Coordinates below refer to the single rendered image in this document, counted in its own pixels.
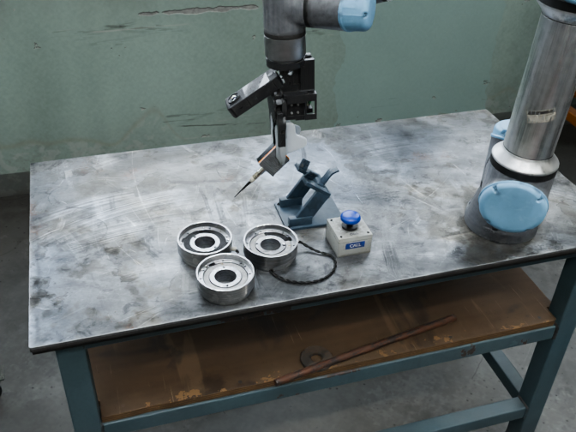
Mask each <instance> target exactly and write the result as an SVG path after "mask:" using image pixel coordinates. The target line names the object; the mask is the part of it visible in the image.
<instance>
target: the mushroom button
mask: <svg viewBox="0 0 576 432"><path fill-rule="evenodd" d="M340 220H341V221H342V222H343V223H345V224H347V226H353V225H355V224H358V223H359V222H360V220H361V216H360V214H359V213H358V212H356V211H353V210H346V211H344V212H342V214H340Z"/></svg>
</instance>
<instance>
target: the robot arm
mask: <svg viewBox="0 0 576 432"><path fill-rule="evenodd" d="M387 1H392V0H262V7H263V26H264V48H265V56H266V65H267V66H268V68H270V69H269V70H268V71H267V72H265V73H264V74H262V75H260V76H259V77H257V78H256V79H254V80H253V81H252V82H250V83H249V84H247V85H246V86H244V87H242V88H241V89H240V90H238V91H237V92H235V93H234V94H232V95H231V96H230V97H228V98H227V99H225V104H226V107H227V110H228V111H229V112H230V114H231V115H232V116H233V117H234V118H237V117H239V116H241V115H242V114H244V112H246V111H247V110H249V109H250V108H252V107H253V106H255V105H257V104H258V103H260V102H261V101H262V100H264V99H265V98H267V102H268V108H269V118H270V128H271V135H272V142H273V143H274V144H275V145H276V158H277V160H278V161H279V162H280V164H282V165H284V164H285V156H286V154H288V153H291V152H294V151H296V150H298V149H301V148H303V147H305V146H306V145H307V139H306V138H305V137H303V136H301V135H299V134H300V133H301V128H300V126H298V125H296V124H293V123H291V120H296V121H297V120H312V119H317V93H316V91H315V60H314V58H312V56H311V54H310V53H306V27H311V28H320V29H330V30H340V31H345V32H349V33H351V32H366V31H368V30H369V29H370V28H371V26H372V24H373V20H374V18H375V5H376V4H377V3H383V2H387ZM537 2H538V4H539V5H540V7H541V9H542V12H541V15H540V18H539V22H538V24H537V30H536V32H535V36H534V39H533V42H532V45H531V50H530V53H529V56H528V59H527V63H526V66H525V71H524V74H523V77H522V80H521V83H520V86H519V91H518V94H517V98H516V100H515V104H514V107H513V112H512V115H511V118H510V119H508V120H502V121H500V122H498V123H497V124H496V125H495V126H494V129H493V133H491V139H490V144H489V150H488V154H487V158H486V161H485V165H484V169H483V175H482V180H481V183H480V186H479V188H478V189H477V192H476V193H475V194H474V196H473V198H472V199H471V200H470V201H469V202H468V204H467V206H466V209H465V216H464V218H465V223H466V225H467V226H468V227H469V228H470V229H471V230H472V231H473V232H474V233H476V234H477V235H478V236H480V237H482V238H484V239H487V240H490V241H492V242H495V243H503V244H519V243H525V242H528V241H530V240H531V239H532V238H534V236H536V234H537V229H538V226H539V225H540V224H541V223H542V222H543V220H544V219H545V217H546V214H547V212H548V210H549V201H548V198H549V193H550V190H551V188H552V185H553V182H554V180H555V176H556V173H557V171H558V168H559V164H560V163H559V160H558V158H557V157H556V156H555V154H554V152H555V148H556V145H557V142H558V140H559V137H560V134H561V131H562V128H563V125H564V122H565V120H566V117H567V113H568V111H569V108H570V105H571V103H572V100H573V96H574V93H575V90H576V0H537ZM276 70H277V71H278V72H279V73H277V71H276ZM280 75H281V76H280ZM311 101H314V102H315V113H312V112H313V108H312V107H311V105H310V103H311ZM307 113H311V114H307Z"/></svg>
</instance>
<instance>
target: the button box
mask: <svg viewBox="0 0 576 432"><path fill-rule="evenodd" d="M372 236H373V234H372V232H371V231H370V229H369V228H368V226H367V225H366V224H365V222H364V221H363V219H362V217H361V220H360V222H359V223H358V224H355V225H353V226H347V224H345V223H343V222H342V221H341V220H340V217H338V218H333V219H327V229H326V238H327V240H328V242H329V244H330V245H331V247H332V249H333V251H334V253H335V254H336V256H337V257H338V258H339V257H344V256H349V255H359V254H364V253H368V252H370V250H371V244H372Z"/></svg>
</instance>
